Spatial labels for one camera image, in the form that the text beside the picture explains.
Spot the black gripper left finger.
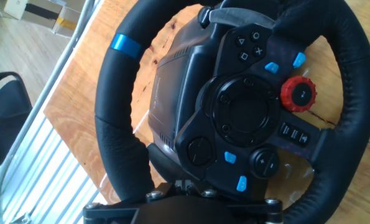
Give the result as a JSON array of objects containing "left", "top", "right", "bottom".
[{"left": 83, "top": 182, "right": 185, "bottom": 224}]

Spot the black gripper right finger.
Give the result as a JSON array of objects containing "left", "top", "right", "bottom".
[{"left": 184, "top": 180, "right": 284, "bottom": 224}]

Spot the black leather steering wheel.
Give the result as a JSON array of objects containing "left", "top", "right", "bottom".
[{"left": 94, "top": 0, "right": 370, "bottom": 224}]

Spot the black wheel base housing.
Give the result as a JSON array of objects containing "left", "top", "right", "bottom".
[{"left": 147, "top": 15, "right": 223, "bottom": 185}]

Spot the wooden board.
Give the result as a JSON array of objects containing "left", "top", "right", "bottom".
[{"left": 43, "top": 0, "right": 370, "bottom": 224}]

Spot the black office chair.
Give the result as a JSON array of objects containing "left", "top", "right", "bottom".
[{"left": 0, "top": 70, "right": 33, "bottom": 164}]

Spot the grey curved tube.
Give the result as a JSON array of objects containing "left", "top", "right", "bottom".
[{"left": 0, "top": 0, "right": 97, "bottom": 224}]

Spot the cardboard box yellow tape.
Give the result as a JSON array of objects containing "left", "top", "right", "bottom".
[{"left": 51, "top": 6, "right": 83, "bottom": 39}]

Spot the cardboard box black stripe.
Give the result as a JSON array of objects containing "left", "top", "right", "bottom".
[{"left": 3, "top": 0, "right": 64, "bottom": 30}]

